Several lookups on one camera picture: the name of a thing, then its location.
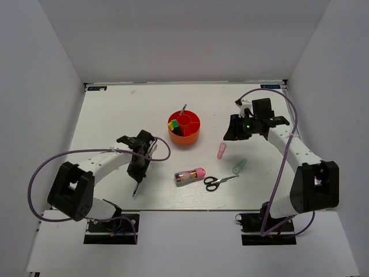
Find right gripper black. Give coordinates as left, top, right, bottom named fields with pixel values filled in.
left=223, top=114, right=259, bottom=141

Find pink correction tape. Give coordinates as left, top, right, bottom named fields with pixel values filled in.
left=217, top=142, right=227, bottom=159

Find green pen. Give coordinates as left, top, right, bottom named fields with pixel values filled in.
left=132, top=182, right=140, bottom=198

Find green correction tape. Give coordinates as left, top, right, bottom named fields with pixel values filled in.
left=232, top=159, right=247, bottom=175

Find blue pen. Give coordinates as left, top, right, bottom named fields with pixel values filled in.
left=179, top=104, right=187, bottom=116

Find green black highlighter marker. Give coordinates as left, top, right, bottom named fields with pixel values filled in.
left=168, top=119, right=182, bottom=136

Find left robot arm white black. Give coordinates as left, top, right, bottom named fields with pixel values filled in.
left=47, top=130, right=156, bottom=230

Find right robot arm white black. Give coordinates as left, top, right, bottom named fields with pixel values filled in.
left=223, top=98, right=340, bottom=233

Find pink capped eraser bottle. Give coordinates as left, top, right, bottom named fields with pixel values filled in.
left=174, top=167, right=206, bottom=186

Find orange round organizer container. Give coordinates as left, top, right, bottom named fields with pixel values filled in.
left=167, top=110, right=201, bottom=146

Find right blue label sticker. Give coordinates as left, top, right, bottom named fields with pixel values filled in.
left=260, top=84, right=281, bottom=89

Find blue label sticker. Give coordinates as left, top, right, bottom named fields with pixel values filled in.
left=260, top=84, right=281, bottom=89
left=87, top=86, right=107, bottom=91

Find left blue label sticker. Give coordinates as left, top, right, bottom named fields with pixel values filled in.
left=87, top=86, right=107, bottom=91

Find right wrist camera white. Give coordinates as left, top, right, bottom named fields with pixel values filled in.
left=235, top=99, right=254, bottom=118

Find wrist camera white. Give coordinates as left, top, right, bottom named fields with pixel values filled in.
left=148, top=142, right=157, bottom=157
left=235, top=99, right=254, bottom=118

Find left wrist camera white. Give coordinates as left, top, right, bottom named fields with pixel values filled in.
left=148, top=142, right=157, bottom=157

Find black handled scissors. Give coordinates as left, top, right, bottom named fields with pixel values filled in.
left=204, top=175, right=239, bottom=192

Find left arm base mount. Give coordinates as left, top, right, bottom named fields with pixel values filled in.
left=84, top=214, right=140, bottom=245

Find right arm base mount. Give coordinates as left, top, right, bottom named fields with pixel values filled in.
left=235, top=212, right=298, bottom=247

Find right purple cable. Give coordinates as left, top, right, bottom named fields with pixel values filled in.
left=240, top=88, right=315, bottom=238

